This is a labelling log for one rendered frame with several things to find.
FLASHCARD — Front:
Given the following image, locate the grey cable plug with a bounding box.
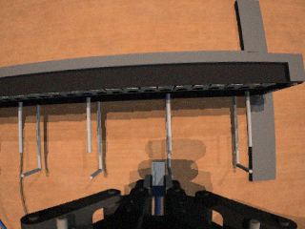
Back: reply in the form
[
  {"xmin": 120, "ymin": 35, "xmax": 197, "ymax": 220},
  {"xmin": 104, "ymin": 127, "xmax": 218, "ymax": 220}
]
[{"xmin": 152, "ymin": 160, "xmax": 165, "ymax": 197}]

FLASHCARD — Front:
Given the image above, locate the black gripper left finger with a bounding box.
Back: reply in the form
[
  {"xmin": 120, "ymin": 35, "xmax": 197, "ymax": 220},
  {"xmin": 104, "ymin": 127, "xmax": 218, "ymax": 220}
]
[{"xmin": 20, "ymin": 175, "xmax": 153, "ymax": 229}]

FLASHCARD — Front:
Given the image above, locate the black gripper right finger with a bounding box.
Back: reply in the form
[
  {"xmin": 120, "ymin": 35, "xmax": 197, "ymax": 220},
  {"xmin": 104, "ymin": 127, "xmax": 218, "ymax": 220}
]
[{"xmin": 163, "ymin": 175, "xmax": 297, "ymax": 229}]

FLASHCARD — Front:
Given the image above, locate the blue patch cord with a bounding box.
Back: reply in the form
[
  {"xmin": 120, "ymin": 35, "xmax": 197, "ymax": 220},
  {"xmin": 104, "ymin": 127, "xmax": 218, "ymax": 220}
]
[{"xmin": 0, "ymin": 197, "xmax": 161, "ymax": 229}]

